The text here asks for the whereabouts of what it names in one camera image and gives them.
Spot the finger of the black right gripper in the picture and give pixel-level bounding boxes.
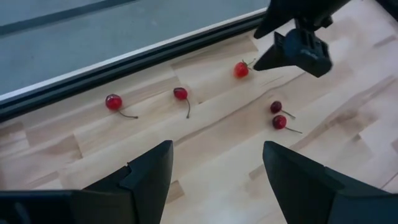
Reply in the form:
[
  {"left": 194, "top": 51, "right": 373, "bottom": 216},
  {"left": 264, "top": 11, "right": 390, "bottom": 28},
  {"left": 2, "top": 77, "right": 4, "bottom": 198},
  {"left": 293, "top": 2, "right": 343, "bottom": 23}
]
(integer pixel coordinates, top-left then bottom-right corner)
[
  {"left": 254, "top": 0, "right": 312, "bottom": 39},
  {"left": 253, "top": 28, "right": 333, "bottom": 78}
]

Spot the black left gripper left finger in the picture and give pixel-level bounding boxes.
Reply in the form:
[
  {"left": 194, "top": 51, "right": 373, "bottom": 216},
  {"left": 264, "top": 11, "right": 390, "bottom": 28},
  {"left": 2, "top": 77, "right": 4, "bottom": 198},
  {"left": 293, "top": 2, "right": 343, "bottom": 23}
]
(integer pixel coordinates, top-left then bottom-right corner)
[{"left": 0, "top": 140, "right": 174, "bottom": 224}]

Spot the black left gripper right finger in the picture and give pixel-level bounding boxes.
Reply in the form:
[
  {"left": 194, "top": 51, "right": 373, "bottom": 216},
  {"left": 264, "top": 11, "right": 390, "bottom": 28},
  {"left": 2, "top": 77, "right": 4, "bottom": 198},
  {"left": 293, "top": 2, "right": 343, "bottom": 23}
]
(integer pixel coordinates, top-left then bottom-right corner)
[{"left": 262, "top": 141, "right": 398, "bottom": 224}]

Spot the red cherry with stem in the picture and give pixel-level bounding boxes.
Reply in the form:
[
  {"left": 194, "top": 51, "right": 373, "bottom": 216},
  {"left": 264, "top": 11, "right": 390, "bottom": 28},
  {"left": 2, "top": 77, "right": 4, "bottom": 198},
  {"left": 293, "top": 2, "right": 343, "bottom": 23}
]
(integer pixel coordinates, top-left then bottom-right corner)
[
  {"left": 272, "top": 114, "right": 303, "bottom": 135},
  {"left": 104, "top": 93, "right": 139, "bottom": 120},
  {"left": 173, "top": 86, "right": 192, "bottom": 119},
  {"left": 269, "top": 100, "right": 297, "bottom": 120}
]

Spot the small red toy strawberry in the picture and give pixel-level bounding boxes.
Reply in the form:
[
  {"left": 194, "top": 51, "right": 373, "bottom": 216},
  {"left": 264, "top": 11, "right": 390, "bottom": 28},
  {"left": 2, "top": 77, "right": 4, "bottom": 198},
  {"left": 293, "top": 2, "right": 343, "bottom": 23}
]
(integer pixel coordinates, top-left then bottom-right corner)
[{"left": 233, "top": 58, "right": 257, "bottom": 79}]

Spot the black aluminium table frame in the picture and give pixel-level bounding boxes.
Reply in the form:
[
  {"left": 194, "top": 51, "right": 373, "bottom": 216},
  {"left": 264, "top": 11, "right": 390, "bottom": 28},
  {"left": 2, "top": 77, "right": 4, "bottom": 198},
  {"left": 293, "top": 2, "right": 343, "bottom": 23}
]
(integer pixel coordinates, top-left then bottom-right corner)
[{"left": 0, "top": 7, "right": 271, "bottom": 124}]

